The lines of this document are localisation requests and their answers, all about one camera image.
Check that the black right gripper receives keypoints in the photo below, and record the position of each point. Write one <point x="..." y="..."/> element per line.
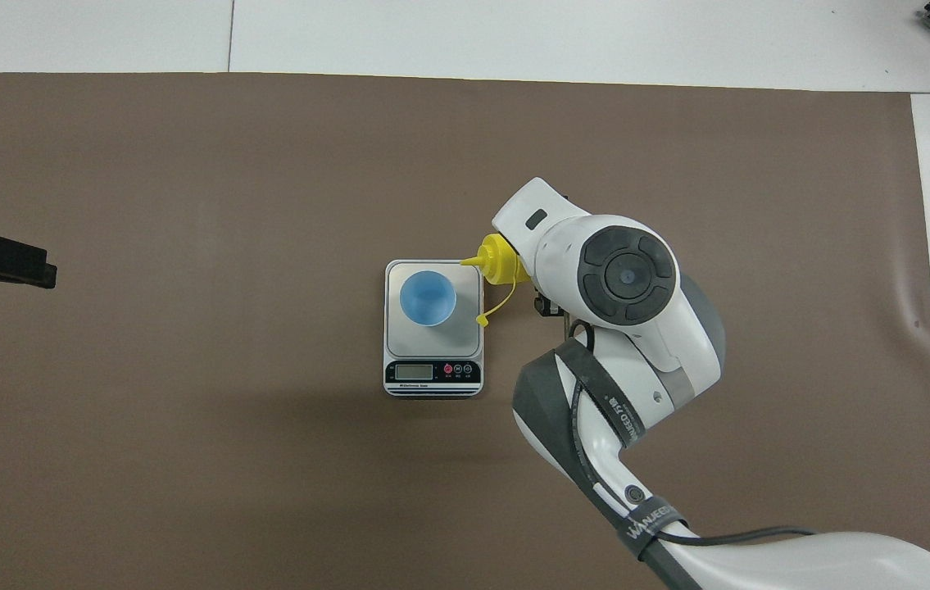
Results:
<point x="548" y="308"/>

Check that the yellow squeeze bottle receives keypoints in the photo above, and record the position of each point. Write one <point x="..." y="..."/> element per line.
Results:
<point x="499" y="258"/>

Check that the light blue plastic cup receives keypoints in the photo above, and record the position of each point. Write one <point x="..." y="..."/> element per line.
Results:
<point x="428" y="299"/>

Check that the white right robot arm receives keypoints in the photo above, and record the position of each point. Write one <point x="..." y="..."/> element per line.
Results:
<point x="628" y="274"/>

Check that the silver digital kitchen scale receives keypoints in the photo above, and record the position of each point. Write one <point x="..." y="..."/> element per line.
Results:
<point x="433" y="348"/>

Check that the brown paper table mat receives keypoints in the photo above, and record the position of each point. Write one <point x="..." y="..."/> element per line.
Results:
<point x="186" y="410"/>

